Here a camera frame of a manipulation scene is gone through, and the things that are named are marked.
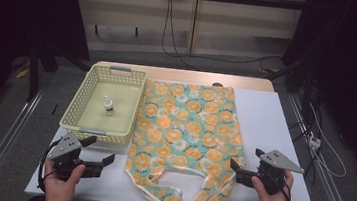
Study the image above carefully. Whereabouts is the white cable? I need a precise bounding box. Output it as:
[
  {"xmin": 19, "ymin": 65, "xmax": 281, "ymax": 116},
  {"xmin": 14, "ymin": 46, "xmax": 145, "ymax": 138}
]
[{"xmin": 303, "ymin": 103, "xmax": 355, "ymax": 180}]

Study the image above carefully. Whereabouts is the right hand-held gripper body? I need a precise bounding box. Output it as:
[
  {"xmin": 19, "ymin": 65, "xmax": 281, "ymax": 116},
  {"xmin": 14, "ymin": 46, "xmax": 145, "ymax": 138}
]
[{"xmin": 233, "ymin": 145, "xmax": 307, "ymax": 199}]

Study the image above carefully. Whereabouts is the black metal stand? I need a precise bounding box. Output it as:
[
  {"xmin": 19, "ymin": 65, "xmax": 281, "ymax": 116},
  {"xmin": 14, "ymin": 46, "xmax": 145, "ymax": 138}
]
[
  {"xmin": 260, "ymin": 54, "xmax": 320, "ymax": 138},
  {"xmin": 25, "ymin": 40, "xmax": 94, "ymax": 109}
]

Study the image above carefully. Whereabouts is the small clear bottle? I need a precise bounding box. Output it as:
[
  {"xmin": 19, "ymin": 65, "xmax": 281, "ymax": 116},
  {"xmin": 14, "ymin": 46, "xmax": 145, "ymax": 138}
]
[{"xmin": 102, "ymin": 95, "xmax": 117, "ymax": 117}]

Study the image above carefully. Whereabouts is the wooden table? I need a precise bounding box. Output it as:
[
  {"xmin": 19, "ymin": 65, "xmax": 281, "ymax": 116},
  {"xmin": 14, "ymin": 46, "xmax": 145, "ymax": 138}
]
[{"xmin": 95, "ymin": 60, "xmax": 276, "ymax": 93}]

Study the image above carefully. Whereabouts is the yellow floor tape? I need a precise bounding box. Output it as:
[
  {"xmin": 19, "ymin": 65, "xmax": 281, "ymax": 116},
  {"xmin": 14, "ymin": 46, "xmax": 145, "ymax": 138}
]
[{"xmin": 15, "ymin": 66, "xmax": 31, "ymax": 80}]

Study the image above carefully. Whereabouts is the white table board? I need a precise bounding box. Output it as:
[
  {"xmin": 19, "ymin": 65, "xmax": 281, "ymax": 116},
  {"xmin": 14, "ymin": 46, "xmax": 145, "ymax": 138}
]
[{"xmin": 24, "ymin": 67, "xmax": 332, "ymax": 201}]

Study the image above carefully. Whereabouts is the orange print shopping bag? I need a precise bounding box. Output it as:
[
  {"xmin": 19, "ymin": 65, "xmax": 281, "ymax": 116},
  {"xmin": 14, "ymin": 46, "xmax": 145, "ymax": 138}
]
[{"xmin": 121, "ymin": 76, "xmax": 254, "ymax": 201}]

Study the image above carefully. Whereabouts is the black wall cable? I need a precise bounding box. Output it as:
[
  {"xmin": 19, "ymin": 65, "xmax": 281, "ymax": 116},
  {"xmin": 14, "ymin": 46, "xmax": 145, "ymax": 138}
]
[
  {"xmin": 162, "ymin": 0, "xmax": 211, "ymax": 72},
  {"xmin": 159, "ymin": 0, "xmax": 291, "ymax": 71}
]

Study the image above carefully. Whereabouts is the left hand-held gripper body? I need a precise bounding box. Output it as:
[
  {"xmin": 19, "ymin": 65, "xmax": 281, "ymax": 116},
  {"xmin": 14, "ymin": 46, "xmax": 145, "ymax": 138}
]
[{"xmin": 45, "ymin": 129, "xmax": 110, "ymax": 186}]

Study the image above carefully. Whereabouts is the dark curtain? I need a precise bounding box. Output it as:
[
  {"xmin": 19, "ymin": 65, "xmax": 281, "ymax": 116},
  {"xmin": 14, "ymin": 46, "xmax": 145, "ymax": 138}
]
[
  {"xmin": 269, "ymin": 0, "xmax": 357, "ymax": 193},
  {"xmin": 0, "ymin": 0, "xmax": 97, "ymax": 151}
]

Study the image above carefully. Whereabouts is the yellow plastic basket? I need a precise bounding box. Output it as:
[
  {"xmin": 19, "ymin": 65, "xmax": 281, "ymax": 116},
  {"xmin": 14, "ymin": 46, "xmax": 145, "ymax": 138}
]
[{"xmin": 57, "ymin": 60, "xmax": 149, "ymax": 149}]

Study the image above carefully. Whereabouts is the aluminium floor rail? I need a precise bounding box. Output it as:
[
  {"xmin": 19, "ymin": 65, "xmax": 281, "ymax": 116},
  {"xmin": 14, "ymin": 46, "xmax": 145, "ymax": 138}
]
[
  {"xmin": 0, "ymin": 85, "xmax": 45, "ymax": 201},
  {"xmin": 276, "ymin": 91, "xmax": 357, "ymax": 201}
]

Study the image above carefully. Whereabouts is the person's left hand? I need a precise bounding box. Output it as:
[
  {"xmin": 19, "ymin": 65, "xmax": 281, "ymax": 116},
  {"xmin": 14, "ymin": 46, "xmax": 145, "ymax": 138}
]
[{"xmin": 40, "ymin": 158, "xmax": 87, "ymax": 201}]

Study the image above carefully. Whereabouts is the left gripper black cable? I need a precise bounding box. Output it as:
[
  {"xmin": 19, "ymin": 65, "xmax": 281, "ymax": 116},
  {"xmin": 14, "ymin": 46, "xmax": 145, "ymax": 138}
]
[{"xmin": 35, "ymin": 137, "xmax": 63, "ymax": 194}]

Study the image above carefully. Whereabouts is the white power strip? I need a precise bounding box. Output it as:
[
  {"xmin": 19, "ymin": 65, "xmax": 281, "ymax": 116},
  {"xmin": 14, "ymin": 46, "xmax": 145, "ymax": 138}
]
[{"xmin": 307, "ymin": 134, "xmax": 323, "ymax": 151}]

